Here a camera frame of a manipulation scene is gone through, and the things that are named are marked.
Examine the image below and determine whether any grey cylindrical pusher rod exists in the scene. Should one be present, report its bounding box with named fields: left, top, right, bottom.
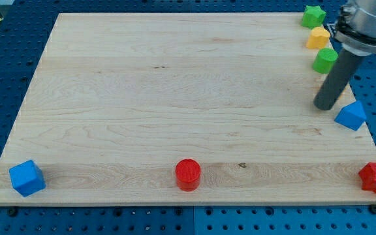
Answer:
left=313, top=49, right=368, bottom=110

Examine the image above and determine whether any blue cube block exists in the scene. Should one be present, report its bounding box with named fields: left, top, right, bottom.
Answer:
left=8, top=160, right=46, bottom=197

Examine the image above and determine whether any green cylinder block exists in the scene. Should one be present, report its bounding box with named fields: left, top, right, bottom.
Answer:
left=312, top=48, right=339, bottom=74

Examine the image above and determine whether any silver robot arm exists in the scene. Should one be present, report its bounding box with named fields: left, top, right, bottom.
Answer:
left=334, top=0, right=376, bottom=56

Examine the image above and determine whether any blue pentagon block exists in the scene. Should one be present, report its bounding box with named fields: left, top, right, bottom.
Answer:
left=334, top=101, right=367, bottom=131

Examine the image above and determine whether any yellow heart block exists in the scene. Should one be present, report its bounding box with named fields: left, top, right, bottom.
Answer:
left=305, top=27, right=331, bottom=49

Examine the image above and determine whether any green star block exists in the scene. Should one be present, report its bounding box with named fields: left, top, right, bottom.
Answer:
left=301, top=5, right=326, bottom=29

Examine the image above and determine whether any red cylinder block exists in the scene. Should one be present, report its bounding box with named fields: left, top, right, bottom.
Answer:
left=175, top=159, right=201, bottom=191

